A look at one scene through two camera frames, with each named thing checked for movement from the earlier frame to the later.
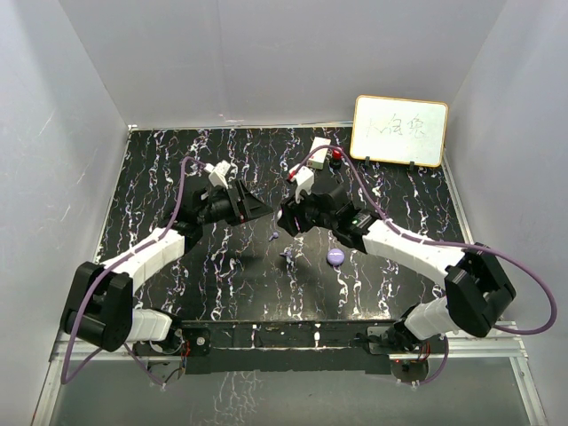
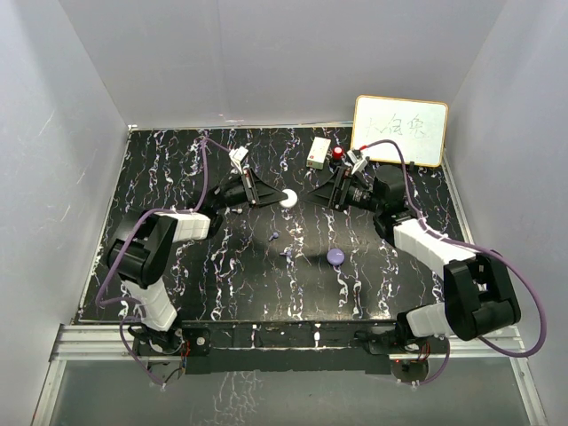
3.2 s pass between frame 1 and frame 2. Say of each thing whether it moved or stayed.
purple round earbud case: stayed
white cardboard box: stayed
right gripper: moved
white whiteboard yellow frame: stayed
